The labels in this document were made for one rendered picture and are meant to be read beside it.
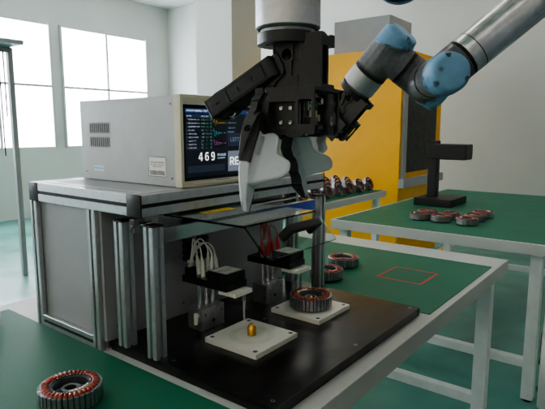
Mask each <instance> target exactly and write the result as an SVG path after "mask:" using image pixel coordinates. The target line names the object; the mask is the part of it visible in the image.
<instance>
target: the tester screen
mask: <svg viewBox="0 0 545 409"><path fill-rule="evenodd" d="M247 112H248V110H243V111H242V113H240V114H239V115H237V116H236V117H234V118H232V119H228V120H221V119H211V117H210V114H209V112H208V110H207V109H196V108H185V140H186V173H187V178H192V177H201V176H209V175H218V174H233V173H238V170H236V171H228V151H234V150H239V145H232V146H228V133H241V130H242V124H243V121H244V119H245V117H246V115H247ZM207 151H216V159H217V161H206V162H198V154H197V152H207ZM214 164H225V170H218V171H209V172H199V173H190V174H188V166H203V165H214Z"/></svg>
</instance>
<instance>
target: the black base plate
mask: <svg viewBox="0 0 545 409"><path fill-rule="evenodd" d="M280 279H282V280H283V297H282V298H280V299H278V300H275V301H273V302H271V303H269V304H262V303H258V302H255V301H253V292H251V293H249V294H246V319H247V318H250V319H252V320H256V321H260V322H263V323H266V324H270V325H274V326H277V327H280V328H282V329H287V330H291V331H294V332H296V333H298V337H297V338H295V339H294V340H292V341H290V342H288V343H286V344H285V345H283V346H281V347H279V348H277V349H276V350H274V351H271V352H270V353H268V354H267V355H264V356H263V357H261V358H259V359H257V360H255V359H251V358H248V357H246V356H244V355H240V354H237V353H234V352H232V351H228V350H226V349H223V348H221V347H217V346H214V345H212V344H210V343H207V342H205V337H207V336H209V335H211V334H214V333H216V332H218V331H220V330H222V329H225V328H227V327H229V326H231V325H234V324H236V323H238V322H240V321H242V296H240V297H238V298H236V299H234V298H231V297H226V298H224V299H220V300H219V301H222V302H224V323H222V324H220V325H217V326H215V327H213V328H211V329H208V330H205V331H204V332H201V331H199V330H197V329H192V328H190V327H188V312H185V313H183V314H181V315H178V316H175V317H172V318H170V319H168V320H166V333H167V357H165V358H162V357H161V359H160V360H158V361H155V360H153V358H151V359H149V358H148V342H147V328H144V329H141V330H138V331H137V339H138V344H137V345H135V346H133V345H131V347H129V348H125V347H124V346H122V347H121V346H119V342H118V338H116V339H114V340H112V341H111V344H112V350H114V351H116V352H119V353H121V354H123V355H126V356H128V357H130V358H132V359H135V360H138V361H139V362H141V363H143V364H147V365H148V366H151V367H153V368H155V369H158V370H160V371H162V372H165V373H167V374H169V375H171V376H173V377H177V378H178V379H180V380H182V381H185V382H187V383H190V384H192V385H194V386H197V387H199V388H201V389H203V390H206V391H208V392H210V393H212V394H215V395H217V396H219V397H221V398H224V399H226V400H229V401H231V402H232V403H236V404H238V405H239V406H242V407H245V408H246V409H292V408H293V407H295V406H296V405H298V404H299V403H300V402H301V401H302V400H304V399H305V398H307V397H308V396H310V395H311V394H313V393H314V392H315V391H317V390H318V389H319V388H320V387H322V386H323V385H325V384H326V383H327V382H329V381H331V380H332V379H333V378H334V377H335V376H337V375H338V374H340V373H341V372H343V371H344V370H345V369H347V368H348V367H349V366H350V365H352V364H353V363H355V362H356V361H357V360H359V359H360V358H362V357H363V356H365V354H367V353H368V352H369V351H371V350H373V349H374V348H375V347H377V346H378V345H380V344H381V343H382V342H383V341H385V340H386V339H387V338H389V337H390V336H392V335H393V334H395V333H396V332H397V331H398V330H399V329H401V328H402V327H404V326H405V325H407V324H408V323H410V322H411V321H412V320H413V319H414V318H416V317H417V316H419V308H418V307H414V306H410V305H406V304H400V303H396V302H392V301H387V300H384V299H377V298H373V297H370V296H365V295H359V294H355V293H351V292H347V291H340V290H337V289H333V288H329V287H325V286H322V287H321V288H323V289H325V290H328V291H330V292H331V293H332V294H333V301H337V302H341V303H344V304H349V305H350V308H349V309H348V310H346V311H344V312H342V313H341V314H339V315H337V316H335V317H333V318H332V319H330V320H328V321H325V322H324V323H323V324H321V325H316V324H312V323H310V322H306V321H301V320H298V319H295V318H292V317H288V316H283V315H280V314H277V313H274V312H271V308H272V307H275V306H277V305H278V304H282V303H284V302H285V301H287V300H290V292H291V291H293V290H294V289H297V288H299V281H294V282H290V281H285V278H280Z"/></svg>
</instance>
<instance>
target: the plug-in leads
mask: <svg viewBox="0 0 545 409"><path fill-rule="evenodd" d="M200 239H201V238H199V239H197V240H195V239H192V242H191V257H190V260H187V262H188V263H189V265H188V266H187V267H185V274H188V275H192V274H194V273H196V271H197V273H196V276H197V275H200V278H202V279H204V278H206V276H205V273H207V271H209V270H211V269H213V262H214V269H216V268H218V261H217V255H216V253H215V249H214V247H213V245H211V244H210V243H209V242H204V240H203V239H201V240H202V241H203V242H202V243H200V242H199V240H200ZM193 242H194V245H193ZM197 242H198V245H197V246H196V244H197ZM207 243H208V244H209V245H210V246H211V247H212V249H213V252H214V253H213V255H214V258H213V255H212V250H211V248H210V247H209V246H208V245H207ZM203 244H205V246H206V248H207V256H206V265H205V268H204V259H203V256H202V250H201V246H202V245H203ZM199 248H200V260H199V257H198V252H197V250H198V249H199ZM208 250H209V251H210V252H211V259H210V256H209V251H208ZM195 253H196V261H195V262H196V267H195V266H193V262H194V260H193V258H194V255H195Z"/></svg>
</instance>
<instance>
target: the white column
mask: <svg viewBox="0 0 545 409"><path fill-rule="evenodd" d="M258 33H259V32H258V31H257V30H256V29H255V0H195V34H196V73H197V95H203V96H212V95H213V94H214V93H216V92H217V91H219V90H220V89H223V88H224V87H225V86H226V85H228V84H229V83H231V82H232V81H234V80H235V79H237V78H238V77H239V76H240V75H242V74H243V73H244V72H246V71H247V70H249V69H250V68H251V67H253V66H254V65H255V64H256V63H258V62H259V61H261V48H260V47H258V46H257V34H258Z"/></svg>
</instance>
